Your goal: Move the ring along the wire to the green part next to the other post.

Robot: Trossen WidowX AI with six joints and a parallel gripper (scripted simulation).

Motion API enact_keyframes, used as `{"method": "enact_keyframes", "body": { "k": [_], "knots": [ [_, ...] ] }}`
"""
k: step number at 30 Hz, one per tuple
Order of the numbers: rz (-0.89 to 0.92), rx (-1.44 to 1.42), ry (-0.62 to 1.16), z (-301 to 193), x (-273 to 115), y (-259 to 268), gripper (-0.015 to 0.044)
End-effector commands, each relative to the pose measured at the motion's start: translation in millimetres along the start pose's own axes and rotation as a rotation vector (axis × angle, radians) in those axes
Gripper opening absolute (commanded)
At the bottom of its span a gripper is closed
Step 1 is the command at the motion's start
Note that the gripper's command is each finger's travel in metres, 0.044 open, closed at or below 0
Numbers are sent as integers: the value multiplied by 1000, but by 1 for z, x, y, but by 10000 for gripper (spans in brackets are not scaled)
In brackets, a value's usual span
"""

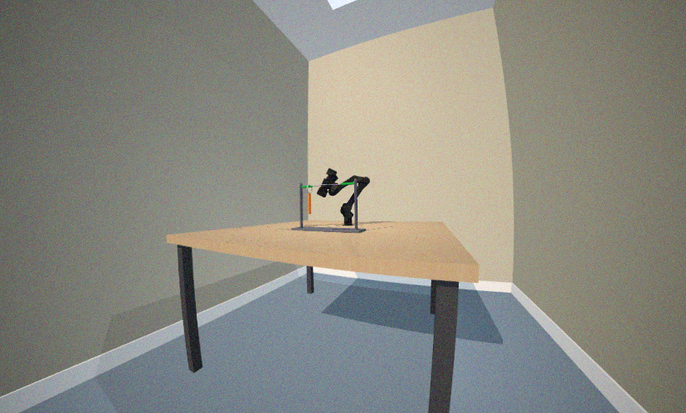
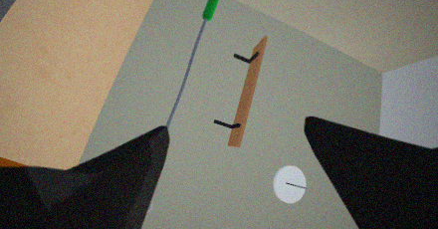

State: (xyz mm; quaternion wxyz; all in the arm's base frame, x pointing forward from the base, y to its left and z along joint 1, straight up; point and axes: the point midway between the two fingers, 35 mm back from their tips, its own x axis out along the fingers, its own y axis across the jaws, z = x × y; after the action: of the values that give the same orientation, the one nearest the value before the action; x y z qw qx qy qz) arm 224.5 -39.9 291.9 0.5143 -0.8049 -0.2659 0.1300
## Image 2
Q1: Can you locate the orange bar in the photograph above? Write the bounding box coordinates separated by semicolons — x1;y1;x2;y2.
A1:
0;157;152;213

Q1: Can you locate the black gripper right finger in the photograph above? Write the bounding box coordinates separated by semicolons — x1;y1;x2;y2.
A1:
304;116;438;229

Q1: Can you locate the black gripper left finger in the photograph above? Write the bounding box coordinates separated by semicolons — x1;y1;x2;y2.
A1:
0;125;169;229

